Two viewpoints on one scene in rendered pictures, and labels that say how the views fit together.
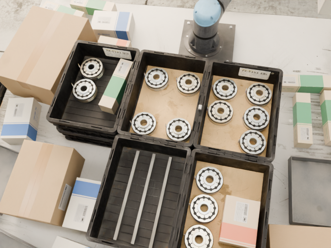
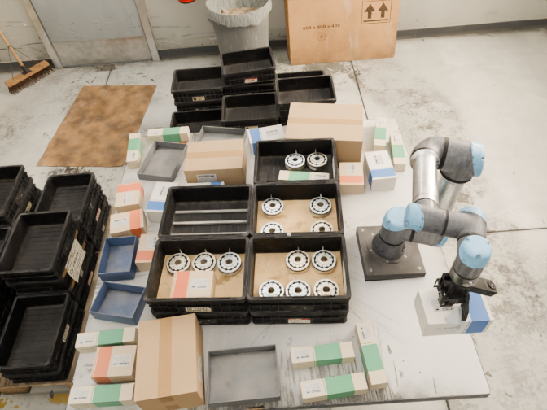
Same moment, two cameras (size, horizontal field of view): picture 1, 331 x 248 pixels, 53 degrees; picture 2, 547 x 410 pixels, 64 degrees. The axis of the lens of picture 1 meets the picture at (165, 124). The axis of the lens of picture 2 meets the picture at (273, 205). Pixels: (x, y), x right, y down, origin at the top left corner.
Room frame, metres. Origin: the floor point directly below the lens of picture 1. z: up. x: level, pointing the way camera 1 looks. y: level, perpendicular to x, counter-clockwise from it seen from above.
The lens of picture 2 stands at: (0.19, -1.18, 2.43)
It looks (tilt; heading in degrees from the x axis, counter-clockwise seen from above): 50 degrees down; 73
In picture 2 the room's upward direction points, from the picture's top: 6 degrees counter-clockwise
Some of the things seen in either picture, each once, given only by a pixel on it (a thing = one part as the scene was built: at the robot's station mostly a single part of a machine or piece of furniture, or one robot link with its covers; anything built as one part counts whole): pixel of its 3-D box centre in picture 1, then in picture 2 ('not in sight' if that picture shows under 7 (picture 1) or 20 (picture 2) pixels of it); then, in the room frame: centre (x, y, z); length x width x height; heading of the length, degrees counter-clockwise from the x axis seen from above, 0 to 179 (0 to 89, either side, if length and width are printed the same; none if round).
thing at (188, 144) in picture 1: (164, 95); (296, 208); (0.64, -0.02, 0.92); 0.40 x 0.30 x 0.02; 158
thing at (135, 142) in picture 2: not in sight; (134, 150); (0.01, 0.91, 0.73); 0.24 x 0.06 x 0.06; 76
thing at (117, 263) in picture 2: not in sight; (119, 258); (-0.18, 0.18, 0.74); 0.20 x 0.15 x 0.07; 72
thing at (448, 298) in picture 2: not in sight; (454, 287); (0.85, -0.74, 1.25); 0.09 x 0.08 x 0.12; 161
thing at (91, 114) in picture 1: (98, 90); (295, 168); (0.75, 0.26, 0.87); 0.40 x 0.30 x 0.11; 158
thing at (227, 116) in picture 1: (220, 111); (297, 259); (0.55, -0.23, 0.86); 0.10 x 0.10 x 0.01
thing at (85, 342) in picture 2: not in sight; (107, 340); (-0.28, -0.20, 0.73); 0.24 x 0.06 x 0.06; 165
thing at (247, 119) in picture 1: (256, 117); (298, 290); (0.50, -0.37, 0.86); 0.10 x 0.10 x 0.01
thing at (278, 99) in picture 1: (239, 108); (297, 267); (0.53, -0.30, 0.92); 0.40 x 0.30 x 0.02; 158
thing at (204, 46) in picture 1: (204, 35); (390, 239); (0.99, -0.26, 0.80); 0.15 x 0.15 x 0.10
